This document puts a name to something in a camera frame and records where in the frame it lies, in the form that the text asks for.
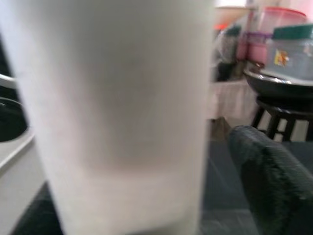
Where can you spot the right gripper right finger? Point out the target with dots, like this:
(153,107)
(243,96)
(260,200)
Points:
(276,191)

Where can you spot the black stool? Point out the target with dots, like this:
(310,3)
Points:
(281,110)

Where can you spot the white plastic table leg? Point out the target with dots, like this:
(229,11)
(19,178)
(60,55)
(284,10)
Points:
(110,110)

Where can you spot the black tablecloth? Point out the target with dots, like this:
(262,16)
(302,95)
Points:
(220,186)

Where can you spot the pink container purple lid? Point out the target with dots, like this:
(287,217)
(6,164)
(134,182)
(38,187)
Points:
(255,49)

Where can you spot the clear storage box green lid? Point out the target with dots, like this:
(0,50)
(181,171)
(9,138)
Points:
(293,56)

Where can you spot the beige cloth covered table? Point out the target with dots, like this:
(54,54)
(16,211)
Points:
(232,100)

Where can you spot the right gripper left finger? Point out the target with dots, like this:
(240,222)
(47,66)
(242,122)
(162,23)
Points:
(41,215)

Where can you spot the black wok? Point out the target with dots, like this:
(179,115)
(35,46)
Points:
(281,85)

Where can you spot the clear container red lid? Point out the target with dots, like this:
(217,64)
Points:
(281,18)

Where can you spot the black bag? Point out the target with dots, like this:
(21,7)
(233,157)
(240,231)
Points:
(228,71)

